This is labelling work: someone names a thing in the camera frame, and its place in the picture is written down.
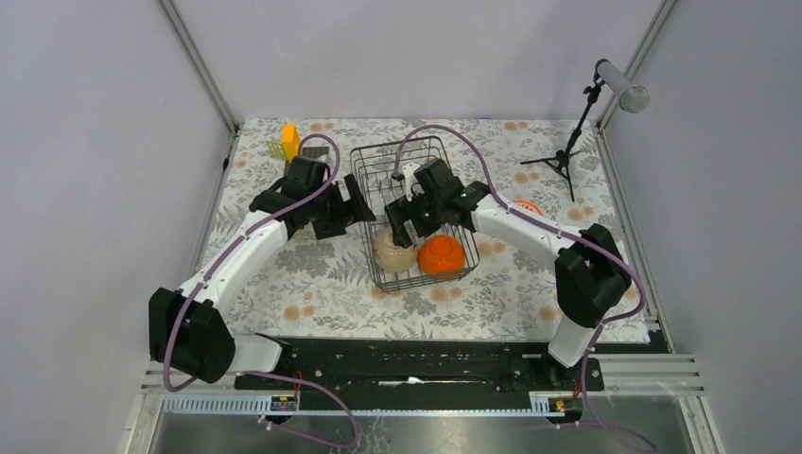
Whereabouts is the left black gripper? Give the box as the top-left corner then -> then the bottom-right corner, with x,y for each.
307,173 -> 375,239

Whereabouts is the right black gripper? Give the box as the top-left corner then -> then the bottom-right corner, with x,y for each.
385,188 -> 446,249

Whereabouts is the beige ceramic bowl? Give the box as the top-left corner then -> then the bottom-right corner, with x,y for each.
374,227 -> 418,272

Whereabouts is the orange bowl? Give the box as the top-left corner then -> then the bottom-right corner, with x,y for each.
418,235 -> 466,275

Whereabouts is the red white patterned bowl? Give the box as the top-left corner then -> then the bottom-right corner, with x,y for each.
514,199 -> 545,217

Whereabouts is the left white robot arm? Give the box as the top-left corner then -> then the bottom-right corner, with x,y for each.
148,156 -> 376,389

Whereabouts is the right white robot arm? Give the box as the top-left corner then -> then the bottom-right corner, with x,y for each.
385,158 -> 632,390

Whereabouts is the floral tablecloth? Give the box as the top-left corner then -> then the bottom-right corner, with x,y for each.
225,118 -> 622,341

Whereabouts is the orange block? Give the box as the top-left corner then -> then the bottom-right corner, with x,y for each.
281,123 -> 301,163

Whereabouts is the black microphone tripod stand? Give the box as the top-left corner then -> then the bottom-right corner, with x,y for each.
520,76 -> 605,202

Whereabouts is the grey microphone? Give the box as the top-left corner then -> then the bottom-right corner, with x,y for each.
595,59 -> 651,114

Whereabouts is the black wire dish rack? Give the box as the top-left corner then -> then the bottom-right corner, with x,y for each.
350,135 -> 479,292

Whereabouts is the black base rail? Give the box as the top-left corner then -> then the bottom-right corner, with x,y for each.
172,332 -> 671,411

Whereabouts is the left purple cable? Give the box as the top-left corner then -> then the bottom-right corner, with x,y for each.
163,132 -> 363,449

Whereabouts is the purple cable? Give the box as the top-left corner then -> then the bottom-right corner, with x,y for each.
163,132 -> 363,449
392,124 -> 659,454

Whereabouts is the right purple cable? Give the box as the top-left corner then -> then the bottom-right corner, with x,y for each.
392,124 -> 659,454

